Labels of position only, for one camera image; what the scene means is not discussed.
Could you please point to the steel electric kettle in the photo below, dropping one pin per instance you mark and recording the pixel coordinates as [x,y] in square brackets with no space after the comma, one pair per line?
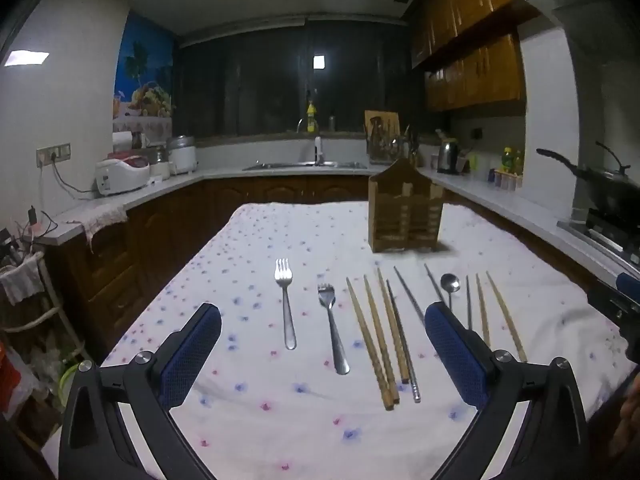
[448,157]

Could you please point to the metal spoon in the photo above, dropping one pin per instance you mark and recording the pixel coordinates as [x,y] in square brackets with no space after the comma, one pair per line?
[450,283]

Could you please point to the small metal fork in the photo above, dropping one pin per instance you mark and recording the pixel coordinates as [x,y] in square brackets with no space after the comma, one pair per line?
[334,335]

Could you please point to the grey range hood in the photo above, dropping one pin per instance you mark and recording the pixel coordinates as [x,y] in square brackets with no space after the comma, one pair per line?
[585,20]

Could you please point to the gas stove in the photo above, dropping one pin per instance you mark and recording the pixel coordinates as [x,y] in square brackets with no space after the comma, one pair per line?
[600,232]

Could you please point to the person's right hand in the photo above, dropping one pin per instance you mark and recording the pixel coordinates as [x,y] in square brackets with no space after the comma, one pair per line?
[631,420]

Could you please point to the chrome gooseneck faucet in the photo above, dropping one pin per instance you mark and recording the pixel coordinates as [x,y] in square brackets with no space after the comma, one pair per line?
[300,124]

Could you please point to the wall socket strip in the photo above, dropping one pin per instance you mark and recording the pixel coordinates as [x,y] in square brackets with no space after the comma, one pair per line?
[52,154]

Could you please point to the yellow green oil bottle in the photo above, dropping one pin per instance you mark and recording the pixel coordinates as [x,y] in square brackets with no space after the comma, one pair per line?
[508,160]

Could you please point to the white hanging cloth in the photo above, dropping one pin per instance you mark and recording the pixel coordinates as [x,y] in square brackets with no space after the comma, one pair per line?
[22,280]

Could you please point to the large metal fork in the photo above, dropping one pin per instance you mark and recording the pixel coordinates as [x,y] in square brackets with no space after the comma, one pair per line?
[286,310]

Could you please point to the dark wooden base cabinets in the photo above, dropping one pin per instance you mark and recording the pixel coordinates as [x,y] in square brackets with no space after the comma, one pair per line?
[280,190]

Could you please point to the wooden utensil holder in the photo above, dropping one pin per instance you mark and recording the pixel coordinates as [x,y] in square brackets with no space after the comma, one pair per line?
[402,210]

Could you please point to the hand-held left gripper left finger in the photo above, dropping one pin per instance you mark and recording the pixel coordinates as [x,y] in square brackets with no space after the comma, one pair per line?
[192,355]

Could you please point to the white paper roll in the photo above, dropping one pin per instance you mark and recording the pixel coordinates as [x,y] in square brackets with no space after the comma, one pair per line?
[121,142]

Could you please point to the white kitchen countertop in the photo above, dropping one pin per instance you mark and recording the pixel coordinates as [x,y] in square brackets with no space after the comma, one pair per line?
[500,201]

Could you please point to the black wall outlet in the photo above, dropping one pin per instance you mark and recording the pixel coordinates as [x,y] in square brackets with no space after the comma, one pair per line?
[477,134]

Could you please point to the cutlery drainer with utensils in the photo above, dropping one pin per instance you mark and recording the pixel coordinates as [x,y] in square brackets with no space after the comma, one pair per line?
[411,147]

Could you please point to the dark kitchen window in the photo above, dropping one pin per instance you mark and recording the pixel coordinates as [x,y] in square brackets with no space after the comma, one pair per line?
[250,85]

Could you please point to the metal chopstick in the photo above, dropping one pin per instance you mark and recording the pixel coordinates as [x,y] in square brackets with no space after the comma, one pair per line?
[434,282]
[402,340]
[469,305]
[410,296]

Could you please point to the white lidded pot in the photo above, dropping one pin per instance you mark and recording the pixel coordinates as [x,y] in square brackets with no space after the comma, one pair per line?
[182,157]

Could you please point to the floral white tablecloth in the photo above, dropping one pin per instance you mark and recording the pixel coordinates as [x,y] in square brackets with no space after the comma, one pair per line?
[260,240]

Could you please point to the white red rice cooker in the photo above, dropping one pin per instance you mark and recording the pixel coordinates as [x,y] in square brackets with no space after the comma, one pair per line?
[120,175]

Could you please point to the fringed white towel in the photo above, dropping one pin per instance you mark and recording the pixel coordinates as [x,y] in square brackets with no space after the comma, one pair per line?
[105,217]

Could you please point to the glass jar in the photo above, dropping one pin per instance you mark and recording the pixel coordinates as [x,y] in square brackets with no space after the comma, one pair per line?
[161,162]

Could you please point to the steel kitchen sink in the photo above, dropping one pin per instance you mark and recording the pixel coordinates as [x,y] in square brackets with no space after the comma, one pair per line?
[300,165]

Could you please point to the wooden wall cabinets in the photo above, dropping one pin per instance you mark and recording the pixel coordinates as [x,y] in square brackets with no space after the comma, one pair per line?
[480,70]

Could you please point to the white metal rack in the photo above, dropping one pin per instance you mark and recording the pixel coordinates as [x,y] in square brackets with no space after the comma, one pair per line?
[50,310]

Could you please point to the yellow dish soap bottle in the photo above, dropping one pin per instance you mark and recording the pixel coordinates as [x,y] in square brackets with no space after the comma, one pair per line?
[311,117]

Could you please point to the metal dish rack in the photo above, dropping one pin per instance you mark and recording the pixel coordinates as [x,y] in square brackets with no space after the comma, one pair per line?
[382,150]

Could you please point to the small green item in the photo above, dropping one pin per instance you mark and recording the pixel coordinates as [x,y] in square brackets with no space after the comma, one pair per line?
[473,163]

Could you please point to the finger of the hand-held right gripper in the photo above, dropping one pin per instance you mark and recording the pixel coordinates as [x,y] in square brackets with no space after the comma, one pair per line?
[612,305]
[628,281]

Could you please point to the wooden cutting board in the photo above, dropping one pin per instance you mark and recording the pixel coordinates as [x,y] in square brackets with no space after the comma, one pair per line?
[387,117]

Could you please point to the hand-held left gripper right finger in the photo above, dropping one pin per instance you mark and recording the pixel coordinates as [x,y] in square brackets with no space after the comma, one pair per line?
[457,355]

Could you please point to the fruit beach wall poster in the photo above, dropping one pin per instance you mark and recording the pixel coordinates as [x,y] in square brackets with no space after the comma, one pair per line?
[145,75]

